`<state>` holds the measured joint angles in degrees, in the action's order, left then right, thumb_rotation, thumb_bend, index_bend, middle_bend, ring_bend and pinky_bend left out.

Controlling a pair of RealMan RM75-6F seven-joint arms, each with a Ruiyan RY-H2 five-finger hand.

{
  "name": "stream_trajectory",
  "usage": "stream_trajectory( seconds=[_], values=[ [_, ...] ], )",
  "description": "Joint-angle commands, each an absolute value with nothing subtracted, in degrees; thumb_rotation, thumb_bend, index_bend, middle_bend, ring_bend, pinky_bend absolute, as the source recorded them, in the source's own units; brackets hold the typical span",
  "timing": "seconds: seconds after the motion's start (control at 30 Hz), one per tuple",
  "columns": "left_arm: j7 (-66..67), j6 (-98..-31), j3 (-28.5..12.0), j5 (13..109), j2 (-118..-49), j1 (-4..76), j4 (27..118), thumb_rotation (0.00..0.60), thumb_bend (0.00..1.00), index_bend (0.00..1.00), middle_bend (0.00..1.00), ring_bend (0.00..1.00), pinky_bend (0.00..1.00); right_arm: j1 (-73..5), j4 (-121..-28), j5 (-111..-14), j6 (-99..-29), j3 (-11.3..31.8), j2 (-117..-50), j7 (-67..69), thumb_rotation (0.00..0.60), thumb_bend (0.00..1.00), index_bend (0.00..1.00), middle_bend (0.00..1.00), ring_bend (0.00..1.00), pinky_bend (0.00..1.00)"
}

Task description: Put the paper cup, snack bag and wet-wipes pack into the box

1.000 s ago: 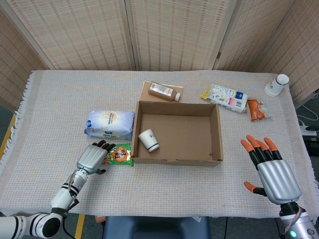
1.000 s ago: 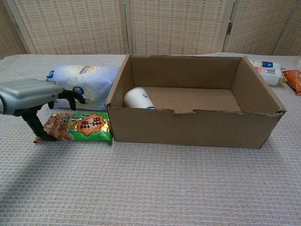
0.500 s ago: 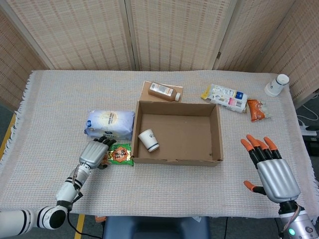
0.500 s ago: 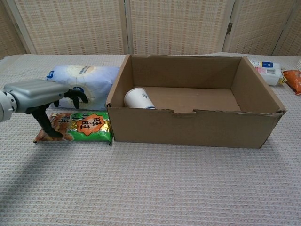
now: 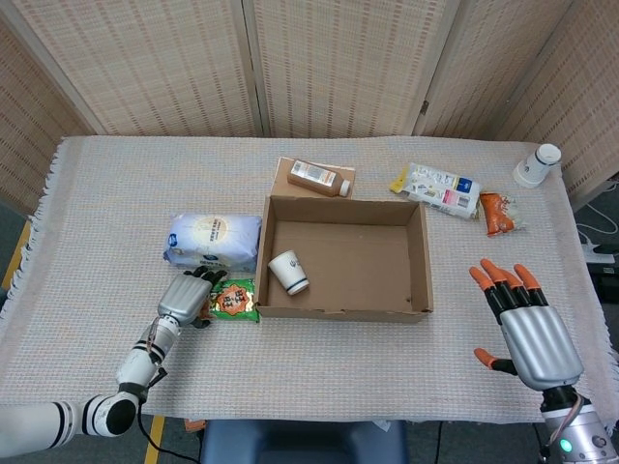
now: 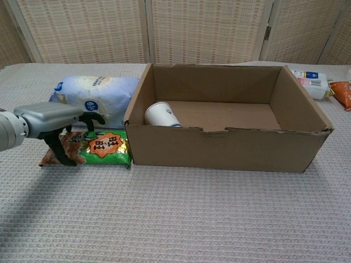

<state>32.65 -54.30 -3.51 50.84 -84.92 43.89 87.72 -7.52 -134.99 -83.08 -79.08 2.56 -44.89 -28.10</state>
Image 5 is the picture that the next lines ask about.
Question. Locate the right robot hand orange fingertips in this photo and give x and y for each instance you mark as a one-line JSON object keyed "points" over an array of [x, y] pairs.
{"points": [[541, 343]]}

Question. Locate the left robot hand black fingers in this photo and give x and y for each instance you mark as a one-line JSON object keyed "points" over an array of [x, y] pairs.
{"points": [[184, 299]]}

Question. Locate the green orange snack packet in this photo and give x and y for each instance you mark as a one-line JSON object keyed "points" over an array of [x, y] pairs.
{"points": [[237, 302]]}

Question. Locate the blue white tissue pack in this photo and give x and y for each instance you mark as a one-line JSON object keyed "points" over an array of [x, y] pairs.
{"points": [[217, 237]]}

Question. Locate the white paper cup blue logo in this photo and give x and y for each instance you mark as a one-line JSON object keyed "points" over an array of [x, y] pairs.
{"points": [[290, 270]]}

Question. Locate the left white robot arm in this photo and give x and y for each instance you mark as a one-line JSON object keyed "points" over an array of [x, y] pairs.
{"points": [[135, 362]]}

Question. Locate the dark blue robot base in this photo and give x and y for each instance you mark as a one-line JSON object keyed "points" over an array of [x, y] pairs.
{"points": [[300, 442]]}

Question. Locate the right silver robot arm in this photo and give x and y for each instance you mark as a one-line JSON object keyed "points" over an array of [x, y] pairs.
{"points": [[580, 430]]}

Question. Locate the open brown cardboard box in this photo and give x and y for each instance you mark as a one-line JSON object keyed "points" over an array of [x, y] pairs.
{"points": [[358, 256]]}

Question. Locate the white power strip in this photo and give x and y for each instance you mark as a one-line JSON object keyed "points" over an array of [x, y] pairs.
{"points": [[597, 252]]}

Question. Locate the white woven tablecloth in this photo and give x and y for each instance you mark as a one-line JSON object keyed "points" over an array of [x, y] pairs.
{"points": [[309, 367]]}

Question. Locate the white bottle at edge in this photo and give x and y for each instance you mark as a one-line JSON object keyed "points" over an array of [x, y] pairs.
{"points": [[534, 166]]}

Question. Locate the brown drink bottle white cap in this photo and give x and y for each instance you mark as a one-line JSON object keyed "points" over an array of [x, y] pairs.
{"points": [[314, 176]]}

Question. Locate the white plastic food package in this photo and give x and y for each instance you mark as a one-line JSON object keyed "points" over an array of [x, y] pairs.
{"points": [[435, 188]]}

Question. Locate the metal screen hinge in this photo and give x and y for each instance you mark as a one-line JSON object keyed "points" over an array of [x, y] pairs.
{"points": [[424, 107]]}

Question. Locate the woven folding screen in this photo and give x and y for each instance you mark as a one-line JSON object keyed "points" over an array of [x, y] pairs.
{"points": [[338, 67]]}

